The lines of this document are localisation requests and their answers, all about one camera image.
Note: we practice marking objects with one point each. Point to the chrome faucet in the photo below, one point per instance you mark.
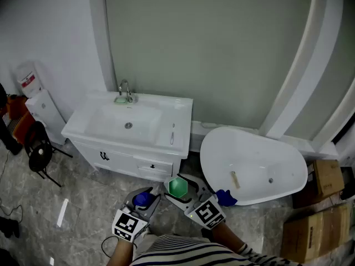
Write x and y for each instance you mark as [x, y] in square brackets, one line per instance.
[124, 89]

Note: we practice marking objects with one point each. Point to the black floor object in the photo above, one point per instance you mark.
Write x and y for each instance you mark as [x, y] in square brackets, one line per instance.
[8, 226]

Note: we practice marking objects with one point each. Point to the white sink vanity cabinet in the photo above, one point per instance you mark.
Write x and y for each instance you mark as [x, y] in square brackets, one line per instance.
[111, 143]

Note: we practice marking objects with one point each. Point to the orange box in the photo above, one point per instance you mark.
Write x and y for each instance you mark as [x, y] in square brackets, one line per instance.
[20, 115]

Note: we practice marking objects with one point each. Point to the green hexagonal cup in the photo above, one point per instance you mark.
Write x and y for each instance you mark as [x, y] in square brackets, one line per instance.
[178, 187]

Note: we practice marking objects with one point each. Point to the small cardboard box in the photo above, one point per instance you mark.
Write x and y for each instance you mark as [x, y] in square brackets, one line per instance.
[328, 177]

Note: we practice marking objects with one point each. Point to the white bathtub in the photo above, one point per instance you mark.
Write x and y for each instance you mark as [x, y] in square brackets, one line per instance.
[249, 154]

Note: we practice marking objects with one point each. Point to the large cardboard box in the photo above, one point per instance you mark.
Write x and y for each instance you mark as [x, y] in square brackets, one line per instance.
[316, 234]

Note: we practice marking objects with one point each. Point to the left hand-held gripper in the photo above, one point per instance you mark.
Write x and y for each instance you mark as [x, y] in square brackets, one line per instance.
[129, 223]

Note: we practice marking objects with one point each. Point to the chrome sink drain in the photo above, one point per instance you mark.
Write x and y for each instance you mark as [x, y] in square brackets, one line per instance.
[128, 125]

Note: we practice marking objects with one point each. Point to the blue cloth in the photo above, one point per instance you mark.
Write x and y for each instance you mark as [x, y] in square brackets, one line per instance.
[226, 198]

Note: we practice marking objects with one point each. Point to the person's left forearm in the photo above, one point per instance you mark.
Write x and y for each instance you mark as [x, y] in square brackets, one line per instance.
[120, 252]

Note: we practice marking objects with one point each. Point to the wooden stick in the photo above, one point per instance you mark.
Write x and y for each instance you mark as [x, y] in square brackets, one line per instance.
[235, 180]

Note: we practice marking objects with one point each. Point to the person's striped shirt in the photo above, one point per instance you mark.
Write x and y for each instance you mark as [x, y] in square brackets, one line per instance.
[188, 252]

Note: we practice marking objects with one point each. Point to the person's right forearm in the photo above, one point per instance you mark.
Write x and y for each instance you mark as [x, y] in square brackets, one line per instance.
[226, 235]

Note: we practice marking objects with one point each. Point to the black round floor fan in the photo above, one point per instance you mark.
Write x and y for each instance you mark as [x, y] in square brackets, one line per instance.
[40, 155]

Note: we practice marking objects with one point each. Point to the small blue object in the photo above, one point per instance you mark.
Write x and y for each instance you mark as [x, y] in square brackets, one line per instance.
[142, 199]

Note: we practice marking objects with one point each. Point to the white water dispenser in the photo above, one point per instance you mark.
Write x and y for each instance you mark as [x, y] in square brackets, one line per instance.
[44, 112]

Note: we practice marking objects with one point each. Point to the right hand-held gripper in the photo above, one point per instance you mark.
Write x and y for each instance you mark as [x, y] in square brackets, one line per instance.
[208, 210]

